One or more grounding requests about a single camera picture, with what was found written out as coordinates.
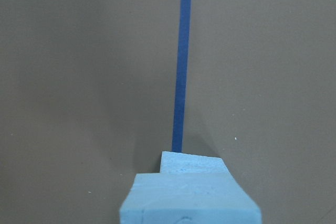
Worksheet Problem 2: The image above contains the light blue block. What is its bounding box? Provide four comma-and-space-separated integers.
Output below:
160, 151, 229, 174
119, 173, 262, 223

